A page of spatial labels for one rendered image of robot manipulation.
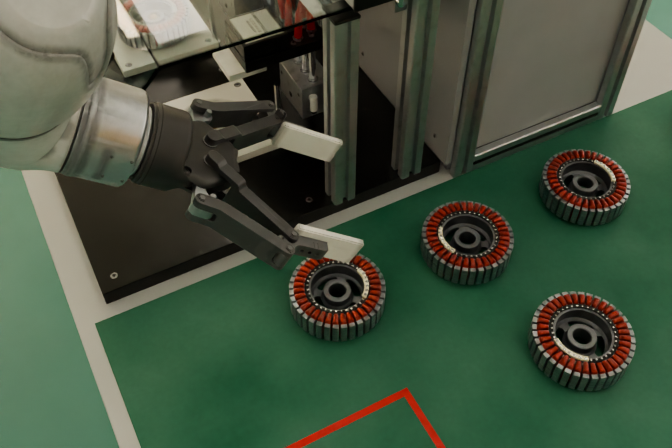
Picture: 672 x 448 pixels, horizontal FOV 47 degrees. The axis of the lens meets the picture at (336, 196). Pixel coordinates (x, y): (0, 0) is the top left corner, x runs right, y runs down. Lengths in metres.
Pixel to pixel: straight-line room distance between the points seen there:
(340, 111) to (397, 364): 0.29
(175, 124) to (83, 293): 0.36
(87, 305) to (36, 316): 0.97
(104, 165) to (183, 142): 0.07
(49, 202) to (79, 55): 0.64
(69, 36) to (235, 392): 0.51
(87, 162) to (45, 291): 1.33
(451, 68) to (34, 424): 1.20
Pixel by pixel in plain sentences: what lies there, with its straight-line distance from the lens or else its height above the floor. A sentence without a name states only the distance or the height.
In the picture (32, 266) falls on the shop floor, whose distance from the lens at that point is 2.04.
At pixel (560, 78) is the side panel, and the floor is 0.85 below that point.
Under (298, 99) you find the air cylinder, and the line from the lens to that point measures 1.11.
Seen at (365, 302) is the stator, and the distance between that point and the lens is 0.90.
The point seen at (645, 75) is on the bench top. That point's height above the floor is 0.75.
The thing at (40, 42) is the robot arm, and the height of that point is 1.26.
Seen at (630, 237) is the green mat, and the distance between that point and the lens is 1.07.
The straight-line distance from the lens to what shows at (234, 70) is 1.04.
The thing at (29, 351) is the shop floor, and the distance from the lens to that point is 1.90.
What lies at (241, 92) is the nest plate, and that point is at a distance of 1.15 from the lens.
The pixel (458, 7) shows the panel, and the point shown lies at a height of 1.01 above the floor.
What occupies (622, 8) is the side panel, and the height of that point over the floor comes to 0.94.
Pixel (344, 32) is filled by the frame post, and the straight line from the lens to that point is 0.84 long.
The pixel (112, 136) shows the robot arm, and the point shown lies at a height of 1.09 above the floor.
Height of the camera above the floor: 1.53
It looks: 48 degrees down
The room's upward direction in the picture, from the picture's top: straight up
